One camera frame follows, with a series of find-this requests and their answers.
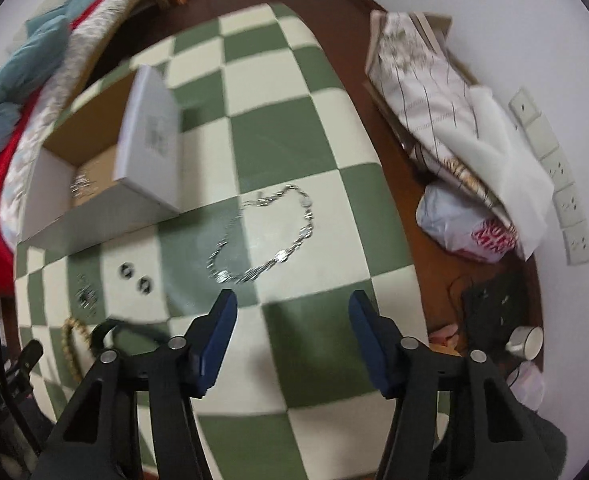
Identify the white cloth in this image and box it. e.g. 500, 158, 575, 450
424, 85, 555, 261

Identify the white cup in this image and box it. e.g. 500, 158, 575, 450
504, 325, 545, 361

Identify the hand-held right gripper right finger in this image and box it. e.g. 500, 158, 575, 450
348, 289, 562, 480

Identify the black bag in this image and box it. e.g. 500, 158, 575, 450
461, 270, 540, 356

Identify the floral striped cloth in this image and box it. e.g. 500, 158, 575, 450
364, 10, 520, 211

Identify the silver chain necklace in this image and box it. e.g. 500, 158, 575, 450
207, 184, 317, 285

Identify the black cord bracelet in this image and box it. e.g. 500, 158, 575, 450
89, 317, 170, 351

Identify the white cardboard box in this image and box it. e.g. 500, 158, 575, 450
20, 65, 182, 256

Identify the silver jewelry piece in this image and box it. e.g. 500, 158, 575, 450
70, 172, 95, 201

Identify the small silver chain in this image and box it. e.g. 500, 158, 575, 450
74, 272, 100, 313

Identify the teal blanket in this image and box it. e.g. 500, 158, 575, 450
0, 0, 150, 171

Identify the pink cloth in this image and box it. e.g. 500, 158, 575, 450
429, 324, 462, 348

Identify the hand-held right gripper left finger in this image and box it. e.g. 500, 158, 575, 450
32, 289, 238, 480

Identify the green white checkered tablecloth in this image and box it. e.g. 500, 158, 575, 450
14, 2, 450, 480

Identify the white red plastic bag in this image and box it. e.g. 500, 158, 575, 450
415, 182, 520, 265

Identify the clear plastic bag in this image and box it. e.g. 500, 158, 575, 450
507, 360, 547, 411

